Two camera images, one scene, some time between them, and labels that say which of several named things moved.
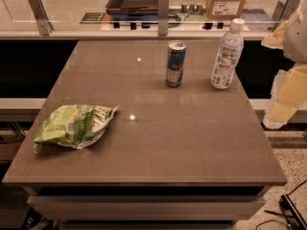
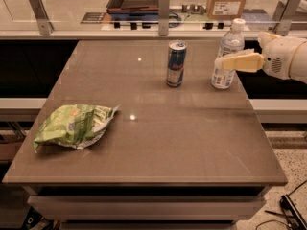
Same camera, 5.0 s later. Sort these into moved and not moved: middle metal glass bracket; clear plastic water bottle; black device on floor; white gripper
Moved: white gripper
Not moved: black device on floor; clear plastic water bottle; middle metal glass bracket
